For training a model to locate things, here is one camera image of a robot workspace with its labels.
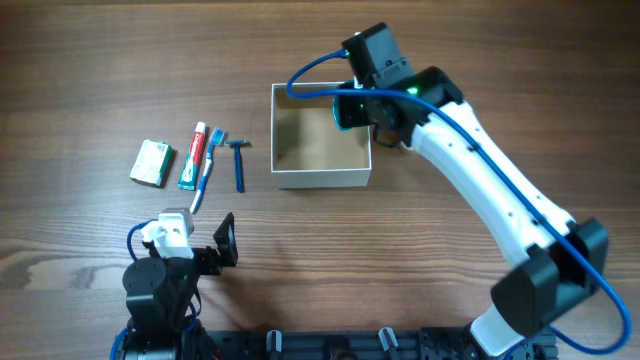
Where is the red green toothpaste tube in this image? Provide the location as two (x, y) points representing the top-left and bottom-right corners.
(178, 122), (207, 191)

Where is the blue disposable razor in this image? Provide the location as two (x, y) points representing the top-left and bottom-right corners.
(225, 139), (250, 193)

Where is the green white soap packet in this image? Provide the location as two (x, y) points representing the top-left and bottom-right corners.
(129, 139), (173, 187)

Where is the blue white toothbrush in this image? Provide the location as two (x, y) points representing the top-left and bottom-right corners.
(190, 127), (226, 214)

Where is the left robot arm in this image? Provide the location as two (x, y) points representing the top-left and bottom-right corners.
(109, 208), (238, 360)

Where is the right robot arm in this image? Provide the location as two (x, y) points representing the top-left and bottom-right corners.
(334, 67), (610, 357)

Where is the white cardboard box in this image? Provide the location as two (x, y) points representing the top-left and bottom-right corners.
(270, 83), (372, 189)

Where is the right blue cable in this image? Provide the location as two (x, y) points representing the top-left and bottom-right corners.
(285, 48), (633, 357)

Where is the blue cable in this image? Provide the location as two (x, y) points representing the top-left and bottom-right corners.
(285, 48), (633, 357)
(125, 219), (154, 262)

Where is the left blue cable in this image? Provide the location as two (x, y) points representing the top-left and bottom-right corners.
(125, 219), (154, 262)

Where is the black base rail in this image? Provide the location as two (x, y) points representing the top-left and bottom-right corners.
(207, 327), (556, 360)

